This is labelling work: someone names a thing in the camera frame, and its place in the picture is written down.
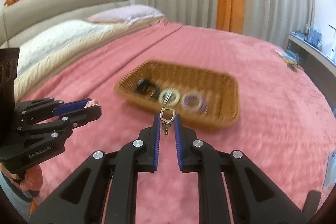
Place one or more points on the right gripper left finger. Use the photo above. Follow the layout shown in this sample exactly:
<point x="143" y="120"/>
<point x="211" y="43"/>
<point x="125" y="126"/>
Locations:
<point x="103" y="188"/>

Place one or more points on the small items on bed edge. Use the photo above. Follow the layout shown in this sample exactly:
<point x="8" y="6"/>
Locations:
<point x="291" y="62"/>

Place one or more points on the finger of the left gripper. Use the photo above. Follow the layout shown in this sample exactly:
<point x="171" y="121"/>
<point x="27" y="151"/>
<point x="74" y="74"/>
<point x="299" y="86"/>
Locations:
<point x="68" y="120"/>
<point x="73" y="105"/>

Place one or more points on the left hand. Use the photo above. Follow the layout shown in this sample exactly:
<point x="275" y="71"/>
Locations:
<point x="16" y="188"/>

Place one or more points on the white floral pillow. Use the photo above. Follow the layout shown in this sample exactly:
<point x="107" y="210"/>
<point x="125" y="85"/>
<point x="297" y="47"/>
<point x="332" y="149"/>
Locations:
<point x="56" y="38"/>

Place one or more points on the pink fleece blanket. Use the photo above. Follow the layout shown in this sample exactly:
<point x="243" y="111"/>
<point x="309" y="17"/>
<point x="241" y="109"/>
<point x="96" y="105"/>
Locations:
<point x="279" y="112"/>

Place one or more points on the pink star hair clip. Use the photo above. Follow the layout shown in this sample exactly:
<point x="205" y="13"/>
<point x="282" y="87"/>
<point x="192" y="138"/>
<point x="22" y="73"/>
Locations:
<point x="91" y="103"/>

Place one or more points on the tissue box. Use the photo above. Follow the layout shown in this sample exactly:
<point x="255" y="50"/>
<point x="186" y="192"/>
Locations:
<point x="329" y="181"/>

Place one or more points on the lilac pillow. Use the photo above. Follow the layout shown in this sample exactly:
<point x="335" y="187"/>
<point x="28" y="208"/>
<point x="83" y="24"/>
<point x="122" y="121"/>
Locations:
<point x="126" y="14"/>

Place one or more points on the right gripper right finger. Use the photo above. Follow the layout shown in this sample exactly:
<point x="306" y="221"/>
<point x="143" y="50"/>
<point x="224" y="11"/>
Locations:
<point x="231" y="187"/>

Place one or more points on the cream quilt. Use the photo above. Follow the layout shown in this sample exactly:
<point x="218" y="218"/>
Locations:
<point x="39" y="73"/>

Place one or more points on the grey wall desk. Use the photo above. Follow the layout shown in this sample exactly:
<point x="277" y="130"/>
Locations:
<point x="319" y="68"/>

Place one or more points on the brown wicker basket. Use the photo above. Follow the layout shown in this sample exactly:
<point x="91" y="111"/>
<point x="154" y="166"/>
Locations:
<point x="219" y="90"/>

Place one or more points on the beige padded headboard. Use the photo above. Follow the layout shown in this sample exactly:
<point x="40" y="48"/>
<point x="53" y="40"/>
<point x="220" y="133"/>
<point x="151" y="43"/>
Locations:
<point x="25" y="19"/>

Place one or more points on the silver square ring earring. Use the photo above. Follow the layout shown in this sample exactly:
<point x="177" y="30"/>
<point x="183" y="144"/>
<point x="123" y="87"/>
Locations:
<point x="167" y="116"/>

